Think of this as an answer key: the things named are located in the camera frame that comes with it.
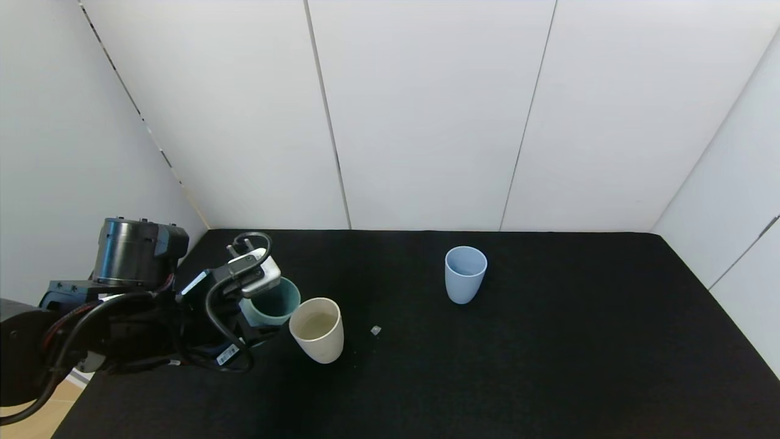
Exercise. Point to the light blue plastic cup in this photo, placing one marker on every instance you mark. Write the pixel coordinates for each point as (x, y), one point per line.
(464, 286)

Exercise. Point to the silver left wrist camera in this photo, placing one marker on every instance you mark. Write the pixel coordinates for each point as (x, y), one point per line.
(262, 277)

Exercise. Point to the cream white plastic cup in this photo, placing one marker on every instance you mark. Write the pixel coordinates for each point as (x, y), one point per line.
(320, 347)

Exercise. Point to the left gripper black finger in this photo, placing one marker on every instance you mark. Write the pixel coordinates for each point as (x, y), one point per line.
(265, 335)

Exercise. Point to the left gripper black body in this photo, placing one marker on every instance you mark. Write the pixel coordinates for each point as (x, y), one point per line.
(226, 352)

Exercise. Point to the teal green plastic cup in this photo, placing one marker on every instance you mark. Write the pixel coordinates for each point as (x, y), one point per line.
(277, 305)

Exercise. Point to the black table cloth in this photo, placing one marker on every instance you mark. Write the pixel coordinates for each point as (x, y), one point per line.
(548, 366)

